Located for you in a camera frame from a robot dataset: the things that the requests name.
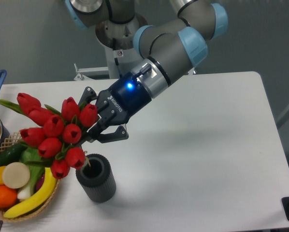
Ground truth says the yellow banana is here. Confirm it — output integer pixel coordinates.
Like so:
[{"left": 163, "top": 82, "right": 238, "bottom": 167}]
[{"left": 3, "top": 168, "right": 57, "bottom": 219}]

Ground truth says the dark red vegetable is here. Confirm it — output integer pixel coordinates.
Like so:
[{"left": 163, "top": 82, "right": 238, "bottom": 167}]
[{"left": 35, "top": 174, "right": 45, "bottom": 192}]

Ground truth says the woven wicker basket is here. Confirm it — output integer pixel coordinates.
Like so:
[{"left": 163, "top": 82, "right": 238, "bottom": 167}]
[{"left": 0, "top": 132, "right": 61, "bottom": 223}]

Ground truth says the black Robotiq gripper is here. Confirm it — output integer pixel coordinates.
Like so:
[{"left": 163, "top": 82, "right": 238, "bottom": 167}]
[{"left": 78, "top": 72, "right": 152, "bottom": 143}]

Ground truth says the dark grey ribbed vase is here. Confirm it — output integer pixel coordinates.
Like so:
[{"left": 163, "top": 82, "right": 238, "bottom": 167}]
[{"left": 76, "top": 154, "right": 116, "bottom": 203}]

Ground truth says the red tulip bouquet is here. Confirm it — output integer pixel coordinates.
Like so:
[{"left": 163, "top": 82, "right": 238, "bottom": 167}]
[{"left": 0, "top": 93, "right": 98, "bottom": 179}]

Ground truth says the orange fruit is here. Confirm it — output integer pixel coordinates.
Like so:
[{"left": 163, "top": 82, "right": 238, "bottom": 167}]
[{"left": 0, "top": 185, "right": 17, "bottom": 209}]

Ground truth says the beige round slice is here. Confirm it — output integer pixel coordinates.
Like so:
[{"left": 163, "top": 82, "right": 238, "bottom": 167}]
[{"left": 2, "top": 162, "right": 30, "bottom": 189}]

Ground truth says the green bok choy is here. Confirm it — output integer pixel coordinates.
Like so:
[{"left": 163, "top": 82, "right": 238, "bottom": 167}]
[{"left": 17, "top": 147, "right": 45, "bottom": 201}]

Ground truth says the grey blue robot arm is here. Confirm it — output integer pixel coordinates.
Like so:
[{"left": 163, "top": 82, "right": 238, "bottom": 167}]
[{"left": 65, "top": 0, "right": 228, "bottom": 143}]

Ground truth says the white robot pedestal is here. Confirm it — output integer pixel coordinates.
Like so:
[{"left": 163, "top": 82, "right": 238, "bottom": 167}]
[{"left": 75, "top": 13, "right": 147, "bottom": 81}]

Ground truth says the green cucumber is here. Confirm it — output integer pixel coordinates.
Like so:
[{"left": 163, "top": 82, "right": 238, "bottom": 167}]
[{"left": 0, "top": 144, "right": 27, "bottom": 167}]

